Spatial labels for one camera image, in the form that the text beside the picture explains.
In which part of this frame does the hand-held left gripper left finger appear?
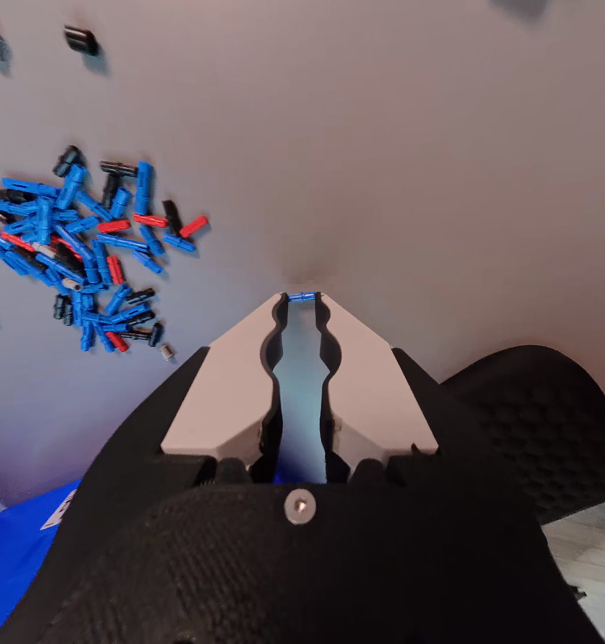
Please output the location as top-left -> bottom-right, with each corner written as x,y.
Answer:
161,292 -> 289,471

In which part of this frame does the pile of small lego pins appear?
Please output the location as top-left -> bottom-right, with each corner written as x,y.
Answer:
0,145 -> 210,353

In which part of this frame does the black lego pin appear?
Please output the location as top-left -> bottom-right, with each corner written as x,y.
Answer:
63,26 -> 102,57

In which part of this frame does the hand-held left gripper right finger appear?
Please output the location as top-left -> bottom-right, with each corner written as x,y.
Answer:
315,292 -> 439,471

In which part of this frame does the blue storage bin white tag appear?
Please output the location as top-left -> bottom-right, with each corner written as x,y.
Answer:
0,478 -> 82,644

